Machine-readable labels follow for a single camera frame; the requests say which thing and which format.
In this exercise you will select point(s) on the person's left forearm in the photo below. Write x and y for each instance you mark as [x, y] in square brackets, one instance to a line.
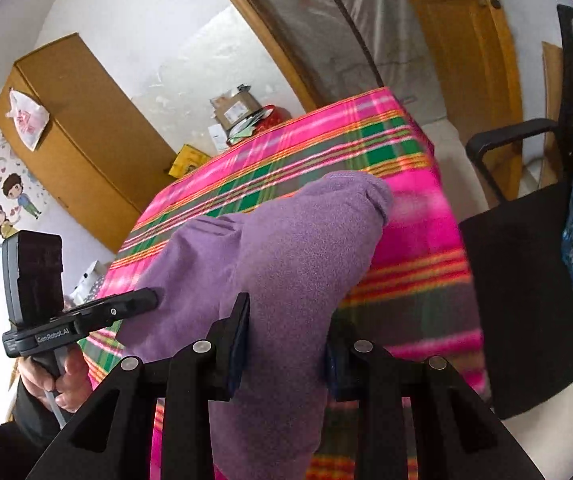
[1, 450]

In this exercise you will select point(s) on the wooden door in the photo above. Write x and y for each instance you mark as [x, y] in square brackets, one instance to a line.
[456, 60]

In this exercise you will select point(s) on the purple sweater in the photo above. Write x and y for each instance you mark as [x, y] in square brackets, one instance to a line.
[291, 260]

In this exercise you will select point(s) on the wooden door frame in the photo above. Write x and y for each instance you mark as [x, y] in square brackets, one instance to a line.
[266, 35]

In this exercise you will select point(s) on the cartoon wall poster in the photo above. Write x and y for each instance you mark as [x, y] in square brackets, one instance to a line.
[14, 195]

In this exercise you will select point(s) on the flat cardboard sheet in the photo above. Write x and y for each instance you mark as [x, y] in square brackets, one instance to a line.
[554, 90]

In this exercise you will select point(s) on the red bag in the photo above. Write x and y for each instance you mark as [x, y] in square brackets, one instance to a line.
[272, 117]

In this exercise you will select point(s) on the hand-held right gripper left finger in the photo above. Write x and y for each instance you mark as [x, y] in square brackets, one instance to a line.
[240, 345]

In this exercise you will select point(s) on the white plastic bag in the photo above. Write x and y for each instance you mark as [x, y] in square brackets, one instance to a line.
[29, 120]

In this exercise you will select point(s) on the clear plastic door curtain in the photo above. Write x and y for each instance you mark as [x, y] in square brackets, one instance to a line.
[316, 20]

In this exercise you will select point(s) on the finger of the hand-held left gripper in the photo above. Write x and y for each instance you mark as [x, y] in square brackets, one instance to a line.
[116, 306]

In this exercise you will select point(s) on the white paper shopping bag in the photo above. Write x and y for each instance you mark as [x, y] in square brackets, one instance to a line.
[84, 280]

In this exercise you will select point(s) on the wooden furniture piece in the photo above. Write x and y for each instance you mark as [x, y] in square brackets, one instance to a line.
[15, 390]

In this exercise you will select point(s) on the black office chair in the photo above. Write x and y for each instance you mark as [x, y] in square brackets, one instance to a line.
[516, 285]

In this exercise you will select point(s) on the white labelled box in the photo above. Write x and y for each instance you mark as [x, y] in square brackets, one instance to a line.
[218, 139]

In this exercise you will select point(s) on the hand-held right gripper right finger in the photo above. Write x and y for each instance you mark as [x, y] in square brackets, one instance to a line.
[339, 375]

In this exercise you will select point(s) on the pink plaid blanket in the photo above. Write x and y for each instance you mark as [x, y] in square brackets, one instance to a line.
[416, 260]

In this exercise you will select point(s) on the cardboard box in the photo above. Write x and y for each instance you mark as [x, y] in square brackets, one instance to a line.
[236, 107]

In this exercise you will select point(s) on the wooden wardrobe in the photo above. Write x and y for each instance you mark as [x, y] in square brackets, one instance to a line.
[76, 135]

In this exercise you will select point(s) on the person's left hand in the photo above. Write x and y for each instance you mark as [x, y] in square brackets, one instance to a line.
[74, 380]

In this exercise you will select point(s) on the yellow bag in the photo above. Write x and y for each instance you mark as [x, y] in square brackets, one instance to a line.
[189, 161]

